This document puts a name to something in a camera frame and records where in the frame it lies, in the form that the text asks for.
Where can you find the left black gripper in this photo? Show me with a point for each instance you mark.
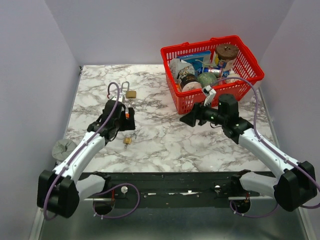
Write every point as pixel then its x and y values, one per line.
pixel 128 124

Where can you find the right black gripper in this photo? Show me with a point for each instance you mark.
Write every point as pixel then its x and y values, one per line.
pixel 198 112

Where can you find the small brass padlock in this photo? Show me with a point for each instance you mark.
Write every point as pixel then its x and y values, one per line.
pixel 128 140

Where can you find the large brass padlock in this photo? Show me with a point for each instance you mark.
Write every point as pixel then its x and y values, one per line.
pixel 129 94

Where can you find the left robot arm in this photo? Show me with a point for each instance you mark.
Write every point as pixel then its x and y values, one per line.
pixel 61 189

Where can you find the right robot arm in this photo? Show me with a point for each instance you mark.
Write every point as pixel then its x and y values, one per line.
pixel 293 183

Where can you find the black label cup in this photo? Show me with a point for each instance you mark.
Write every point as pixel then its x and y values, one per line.
pixel 189 82

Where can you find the green melon ball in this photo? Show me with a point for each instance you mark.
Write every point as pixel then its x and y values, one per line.
pixel 206 78

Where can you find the red soda can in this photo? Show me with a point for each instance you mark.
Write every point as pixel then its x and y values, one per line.
pixel 221 81

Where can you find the white snack bag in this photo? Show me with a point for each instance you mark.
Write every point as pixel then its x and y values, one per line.
pixel 180 67

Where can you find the blue soda can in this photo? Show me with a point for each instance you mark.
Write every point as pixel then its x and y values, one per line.
pixel 218 72

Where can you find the blue book box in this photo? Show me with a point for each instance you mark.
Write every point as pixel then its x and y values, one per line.
pixel 197 60

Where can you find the white round bottle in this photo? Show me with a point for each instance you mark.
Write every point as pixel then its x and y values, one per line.
pixel 232 77

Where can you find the grey tape roll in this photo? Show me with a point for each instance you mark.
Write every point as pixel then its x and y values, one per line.
pixel 62 149

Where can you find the brown lid canister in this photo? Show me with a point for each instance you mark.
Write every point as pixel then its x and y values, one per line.
pixel 225 56

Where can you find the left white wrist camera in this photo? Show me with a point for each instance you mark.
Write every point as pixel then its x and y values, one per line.
pixel 120 98

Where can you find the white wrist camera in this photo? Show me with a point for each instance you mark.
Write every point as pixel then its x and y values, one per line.
pixel 209 93
pixel 120 98

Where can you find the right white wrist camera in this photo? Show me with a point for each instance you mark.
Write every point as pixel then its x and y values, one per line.
pixel 209 93

